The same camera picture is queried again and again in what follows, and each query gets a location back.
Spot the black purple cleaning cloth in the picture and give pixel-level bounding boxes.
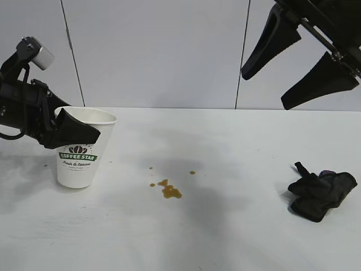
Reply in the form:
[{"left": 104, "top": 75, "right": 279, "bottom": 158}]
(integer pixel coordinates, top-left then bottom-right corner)
[{"left": 287, "top": 161, "right": 358, "bottom": 223}]

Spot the black left camera cable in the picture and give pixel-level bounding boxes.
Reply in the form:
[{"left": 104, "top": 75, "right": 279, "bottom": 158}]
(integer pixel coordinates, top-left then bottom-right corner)
[{"left": 0, "top": 64, "right": 31, "bottom": 140}]

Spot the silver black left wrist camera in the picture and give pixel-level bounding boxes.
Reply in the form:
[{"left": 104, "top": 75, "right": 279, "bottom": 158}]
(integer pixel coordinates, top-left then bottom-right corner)
[{"left": 15, "top": 36, "right": 56, "bottom": 71}]

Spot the brown coffee puddle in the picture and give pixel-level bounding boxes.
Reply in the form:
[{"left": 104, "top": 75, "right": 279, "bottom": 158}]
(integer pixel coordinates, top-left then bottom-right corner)
[{"left": 157, "top": 178, "right": 183, "bottom": 200}]

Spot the black left camera bracket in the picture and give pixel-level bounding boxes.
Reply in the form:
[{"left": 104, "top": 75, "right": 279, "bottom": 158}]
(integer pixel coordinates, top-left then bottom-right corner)
[{"left": 0, "top": 50, "right": 30, "bottom": 84}]

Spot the white paper coffee cup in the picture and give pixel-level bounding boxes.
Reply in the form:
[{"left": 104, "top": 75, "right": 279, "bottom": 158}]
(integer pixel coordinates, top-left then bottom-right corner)
[{"left": 54, "top": 106, "right": 118, "bottom": 189}]

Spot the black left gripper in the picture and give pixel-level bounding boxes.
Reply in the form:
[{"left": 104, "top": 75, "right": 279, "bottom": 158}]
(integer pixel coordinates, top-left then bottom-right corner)
[{"left": 0, "top": 78, "right": 102, "bottom": 149}]

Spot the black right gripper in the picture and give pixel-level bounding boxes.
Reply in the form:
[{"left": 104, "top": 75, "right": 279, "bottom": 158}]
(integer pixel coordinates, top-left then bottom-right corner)
[{"left": 241, "top": 0, "right": 361, "bottom": 111}]

